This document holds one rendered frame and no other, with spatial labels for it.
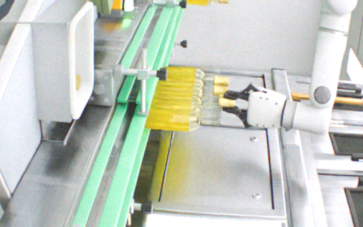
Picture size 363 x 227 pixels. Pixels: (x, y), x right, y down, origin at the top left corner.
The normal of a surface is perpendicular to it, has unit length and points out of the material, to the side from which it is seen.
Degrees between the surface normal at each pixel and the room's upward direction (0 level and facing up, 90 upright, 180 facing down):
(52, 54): 90
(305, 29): 90
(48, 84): 90
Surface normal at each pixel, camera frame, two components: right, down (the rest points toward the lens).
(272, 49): -0.07, 0.46
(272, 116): -0.34, 0.46
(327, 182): 0.04, -0.89
